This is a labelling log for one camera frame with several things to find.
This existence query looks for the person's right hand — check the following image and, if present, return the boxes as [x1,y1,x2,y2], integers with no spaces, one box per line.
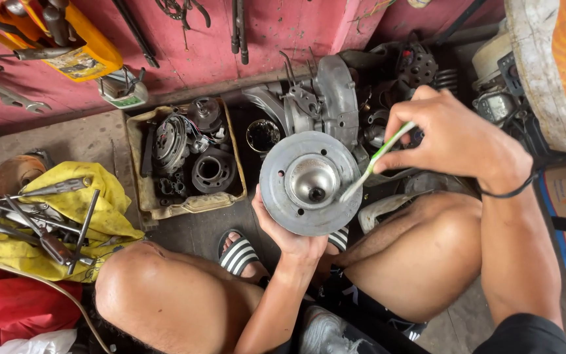
[372,85,535,195]

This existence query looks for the person's left hand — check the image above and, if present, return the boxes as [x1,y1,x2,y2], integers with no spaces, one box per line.
[251,184,330,262]

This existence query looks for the round grey metal drum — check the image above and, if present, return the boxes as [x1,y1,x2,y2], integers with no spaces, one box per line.
[258,130,364,238]

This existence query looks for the green and white toothbrush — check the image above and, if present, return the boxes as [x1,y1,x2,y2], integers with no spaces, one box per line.
[339,121,418,204]

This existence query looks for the black white striped sandal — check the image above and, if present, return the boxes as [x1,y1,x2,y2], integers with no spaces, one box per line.
[217,229,260,277]
[327,226,350,253]

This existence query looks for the metal coil spring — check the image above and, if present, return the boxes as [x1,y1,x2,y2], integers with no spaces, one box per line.
[432,68,459,92]

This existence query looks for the black wrist band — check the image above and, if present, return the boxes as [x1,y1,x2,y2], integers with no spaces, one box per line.
[477,169,542,200]

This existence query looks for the white and grey engine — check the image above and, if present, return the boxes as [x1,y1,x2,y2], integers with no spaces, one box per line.
[471,19,527,126]

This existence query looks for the person's black shorts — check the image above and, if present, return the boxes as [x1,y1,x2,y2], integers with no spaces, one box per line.
[258,268,428,354]

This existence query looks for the dark toothed clutch wheel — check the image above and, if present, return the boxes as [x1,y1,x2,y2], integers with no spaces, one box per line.
[395,41,439,89]

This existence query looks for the curved white plastic cover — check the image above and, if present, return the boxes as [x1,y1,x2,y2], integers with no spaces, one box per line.
[358,189,437,235]

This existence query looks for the dirty white barrel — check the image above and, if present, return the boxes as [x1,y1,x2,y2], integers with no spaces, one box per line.
[503,0,566,156]

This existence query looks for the black engine cylinder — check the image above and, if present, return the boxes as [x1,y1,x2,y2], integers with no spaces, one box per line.
[192,147,237,194]

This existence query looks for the small tin of black oil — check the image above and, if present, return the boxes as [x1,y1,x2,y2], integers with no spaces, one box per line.
[246,119,282,153]

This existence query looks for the person's right leg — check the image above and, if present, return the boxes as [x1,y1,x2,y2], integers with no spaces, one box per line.
[332,191,483,324]

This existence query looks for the person's leg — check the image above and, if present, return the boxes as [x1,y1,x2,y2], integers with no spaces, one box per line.
[332,191,483,324]
[93,240,265,354]

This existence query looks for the dirty yellowish plastic tray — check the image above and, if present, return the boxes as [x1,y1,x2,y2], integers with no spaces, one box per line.
[125,98,248,221]

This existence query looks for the grey engine crankcase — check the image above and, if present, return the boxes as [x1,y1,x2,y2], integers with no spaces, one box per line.
[242,53,371,165]

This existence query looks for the small black gasket part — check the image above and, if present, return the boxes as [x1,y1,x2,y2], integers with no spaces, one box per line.
[157,171,188,198]

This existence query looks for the person's left leg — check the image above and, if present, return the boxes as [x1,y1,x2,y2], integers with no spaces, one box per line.
[93,240,265,354]

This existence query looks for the round dark metal hub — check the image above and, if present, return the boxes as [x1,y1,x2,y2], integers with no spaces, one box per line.
[187,96,223,134]

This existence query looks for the yellow cloth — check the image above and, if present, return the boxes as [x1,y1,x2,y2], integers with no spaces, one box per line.
[0,161,145,284]

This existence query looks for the pair of black metal rods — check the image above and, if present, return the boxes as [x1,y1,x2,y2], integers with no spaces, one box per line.
[230,0,250,66]

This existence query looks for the white cut plastic container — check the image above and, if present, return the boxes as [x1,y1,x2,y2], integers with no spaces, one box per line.
[97,66,149,110]

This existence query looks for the black metal bar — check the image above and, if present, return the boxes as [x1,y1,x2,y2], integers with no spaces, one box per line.
[111,0,160,69]

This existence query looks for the long metal rod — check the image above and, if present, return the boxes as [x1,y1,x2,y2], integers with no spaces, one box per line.
[0,192,83,237]

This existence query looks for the white plastic bag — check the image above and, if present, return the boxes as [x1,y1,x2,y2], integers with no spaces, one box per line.
[0,328,78,354]

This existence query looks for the yellow plastic tool holder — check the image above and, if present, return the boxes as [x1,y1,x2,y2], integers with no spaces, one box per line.
[0,0,124,83]

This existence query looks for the rusty round disc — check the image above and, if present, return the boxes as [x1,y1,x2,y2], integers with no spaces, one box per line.
[0,153,49,199]

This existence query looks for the red cloth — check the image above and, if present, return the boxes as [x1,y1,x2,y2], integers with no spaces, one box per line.
[0,268,84,354]

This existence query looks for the bent metal pipe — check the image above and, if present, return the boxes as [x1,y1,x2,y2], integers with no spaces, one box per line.
[0,210,44,247]

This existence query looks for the long grey screwdriver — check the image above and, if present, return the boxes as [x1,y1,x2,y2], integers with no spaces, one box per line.
[0,46,80,62]

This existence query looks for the silver open-end wrench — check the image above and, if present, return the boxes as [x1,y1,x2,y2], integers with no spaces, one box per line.
[0,68,52,115]

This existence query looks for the flywheel magneto with wires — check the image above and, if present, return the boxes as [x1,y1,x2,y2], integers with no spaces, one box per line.
[152,113,189,175]

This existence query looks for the black T-handle wrench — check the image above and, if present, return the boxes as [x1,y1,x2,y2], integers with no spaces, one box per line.
[66,189,101,275]

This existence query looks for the beige hose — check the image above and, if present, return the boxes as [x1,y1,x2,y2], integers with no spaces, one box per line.
[0,253,113,354]

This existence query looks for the screwdriver with dark red handle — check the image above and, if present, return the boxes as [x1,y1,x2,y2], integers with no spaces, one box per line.
[5,194,75,266]

